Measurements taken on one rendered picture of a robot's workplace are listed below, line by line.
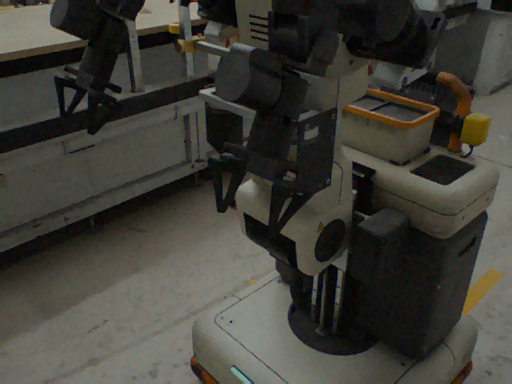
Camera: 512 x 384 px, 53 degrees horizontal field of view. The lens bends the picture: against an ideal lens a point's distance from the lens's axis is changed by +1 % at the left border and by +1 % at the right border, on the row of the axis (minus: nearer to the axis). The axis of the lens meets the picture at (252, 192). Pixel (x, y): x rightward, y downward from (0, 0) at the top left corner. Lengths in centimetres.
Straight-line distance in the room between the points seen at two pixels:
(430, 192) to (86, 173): 163
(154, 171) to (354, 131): 149
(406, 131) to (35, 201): 163
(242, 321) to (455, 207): 71
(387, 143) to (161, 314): 114
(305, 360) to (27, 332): 107
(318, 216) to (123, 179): 160
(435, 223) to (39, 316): 150
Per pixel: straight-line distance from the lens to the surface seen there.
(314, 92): 91
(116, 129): 214
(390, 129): 124
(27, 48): 207
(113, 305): 209
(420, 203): 121
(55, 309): 214
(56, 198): 238
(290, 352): 147
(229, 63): 61
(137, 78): 210
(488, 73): 453
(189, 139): 265
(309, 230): 103
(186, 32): 221
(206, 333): 154
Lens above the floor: 136
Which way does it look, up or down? 30 degrees down
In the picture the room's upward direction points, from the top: straight up
